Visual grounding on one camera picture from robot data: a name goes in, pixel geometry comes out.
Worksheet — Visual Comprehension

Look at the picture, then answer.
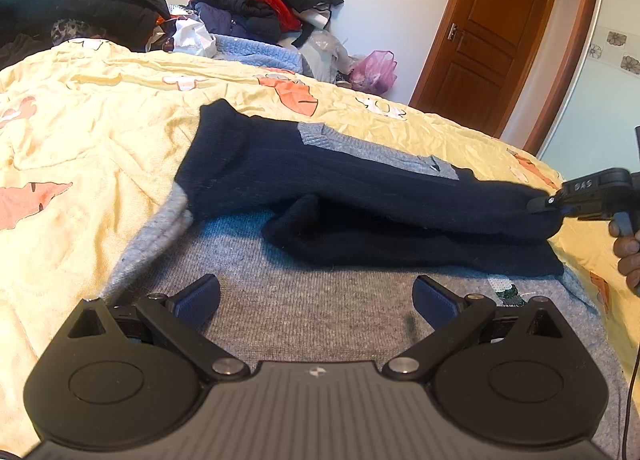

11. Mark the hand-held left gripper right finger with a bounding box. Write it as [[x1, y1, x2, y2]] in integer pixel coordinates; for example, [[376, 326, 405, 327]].
[[382, 274, 567, 382]]

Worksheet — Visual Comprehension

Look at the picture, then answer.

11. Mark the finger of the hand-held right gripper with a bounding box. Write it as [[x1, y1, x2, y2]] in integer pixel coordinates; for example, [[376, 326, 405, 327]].
[[527, 193, 581, 217]]

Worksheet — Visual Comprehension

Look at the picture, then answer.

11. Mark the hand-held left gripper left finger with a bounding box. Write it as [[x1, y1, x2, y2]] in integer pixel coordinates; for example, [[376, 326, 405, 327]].
[[67, 274, 252, 382]]

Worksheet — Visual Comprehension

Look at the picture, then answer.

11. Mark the grey and navy knit sweater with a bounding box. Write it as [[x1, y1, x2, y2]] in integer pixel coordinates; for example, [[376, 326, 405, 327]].
[[107, 99, 633, 460]]

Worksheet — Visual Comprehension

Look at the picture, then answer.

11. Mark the person's right hand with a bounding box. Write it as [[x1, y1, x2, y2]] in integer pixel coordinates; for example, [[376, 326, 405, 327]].
[[608, 219, 640, 299]]

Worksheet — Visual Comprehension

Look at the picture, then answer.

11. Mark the brown wooden door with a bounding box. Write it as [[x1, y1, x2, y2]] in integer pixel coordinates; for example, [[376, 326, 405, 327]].
[[409, 0, 564, 137]]

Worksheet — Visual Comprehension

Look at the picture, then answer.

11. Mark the yellow printed quilt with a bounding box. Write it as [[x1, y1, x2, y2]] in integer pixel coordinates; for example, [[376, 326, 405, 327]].
[[0, 38, 640, 460]]

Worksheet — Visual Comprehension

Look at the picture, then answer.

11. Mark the pink plastic bag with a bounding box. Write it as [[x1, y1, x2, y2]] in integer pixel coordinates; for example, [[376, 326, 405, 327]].
[[349, 49, 399, 96]]

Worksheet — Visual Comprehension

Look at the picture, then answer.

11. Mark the light blue knit garment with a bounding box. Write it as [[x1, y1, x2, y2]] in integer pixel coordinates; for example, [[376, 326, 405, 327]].
[[212, 33, 307, 75]]

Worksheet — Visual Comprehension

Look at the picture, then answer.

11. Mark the white plastic bag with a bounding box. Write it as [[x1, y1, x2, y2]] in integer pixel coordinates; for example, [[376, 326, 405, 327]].
[[145, 15, 219, 59]]

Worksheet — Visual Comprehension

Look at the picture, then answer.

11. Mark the clear plastic bag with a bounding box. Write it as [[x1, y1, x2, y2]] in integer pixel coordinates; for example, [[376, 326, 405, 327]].
[[299, 28, 352, 84]]

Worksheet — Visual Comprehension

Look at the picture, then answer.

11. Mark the navy padded jacket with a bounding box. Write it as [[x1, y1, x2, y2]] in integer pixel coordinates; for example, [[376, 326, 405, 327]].
[[192, 0, 284, 45]]

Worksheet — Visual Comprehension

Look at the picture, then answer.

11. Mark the leopard print cloth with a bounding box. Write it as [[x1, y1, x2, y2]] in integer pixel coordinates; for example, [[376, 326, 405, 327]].
[[50, 18, 97, 47]]

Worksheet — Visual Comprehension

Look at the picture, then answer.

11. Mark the floral wall tile border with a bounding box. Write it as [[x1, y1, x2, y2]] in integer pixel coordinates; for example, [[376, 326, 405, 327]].
[[588, 28, 640, 75]]

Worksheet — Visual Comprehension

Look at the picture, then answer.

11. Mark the brown wooden door frame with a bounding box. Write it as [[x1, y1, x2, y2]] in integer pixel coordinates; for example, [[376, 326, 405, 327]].
[[522, 0, 608, 153]]

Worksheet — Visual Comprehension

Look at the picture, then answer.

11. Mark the black cable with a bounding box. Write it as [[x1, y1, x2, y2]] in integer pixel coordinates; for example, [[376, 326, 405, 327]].
[[619, 330, 640, 460]]

